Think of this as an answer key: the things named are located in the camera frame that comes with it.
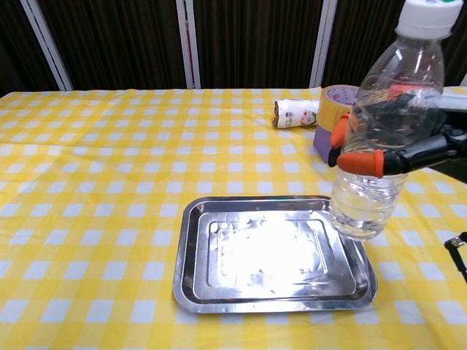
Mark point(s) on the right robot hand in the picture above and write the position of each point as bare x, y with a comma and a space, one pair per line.
419, 155

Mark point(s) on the clear plastic water bottle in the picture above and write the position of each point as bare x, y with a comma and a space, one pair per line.
368, 204

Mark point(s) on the white-labelled drink bottle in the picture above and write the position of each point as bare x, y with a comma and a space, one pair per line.
295, 113

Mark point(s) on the stainless steel tray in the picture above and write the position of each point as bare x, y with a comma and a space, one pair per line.
204, 291

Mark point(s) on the yellow packing tape roll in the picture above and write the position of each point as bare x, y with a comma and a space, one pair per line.
333, 109

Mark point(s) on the purple foam block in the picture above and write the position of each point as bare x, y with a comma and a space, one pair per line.
323, 144

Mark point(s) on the yellow checked tablecloth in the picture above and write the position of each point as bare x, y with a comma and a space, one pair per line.
109, 182

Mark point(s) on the white partition post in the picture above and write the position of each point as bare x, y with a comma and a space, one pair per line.
189, 47
49, 47
323, 43

